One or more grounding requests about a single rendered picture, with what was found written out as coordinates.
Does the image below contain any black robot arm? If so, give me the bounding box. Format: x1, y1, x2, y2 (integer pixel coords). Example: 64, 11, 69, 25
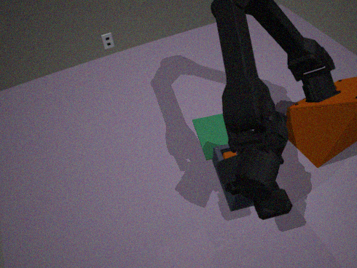
211, 0, 341, 202

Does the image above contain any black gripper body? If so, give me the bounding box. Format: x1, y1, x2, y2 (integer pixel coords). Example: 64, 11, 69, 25
239, 130, 292, 220

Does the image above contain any orange l-shaped part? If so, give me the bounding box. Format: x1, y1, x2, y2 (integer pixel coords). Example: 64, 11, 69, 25
222, 151, 237, 159

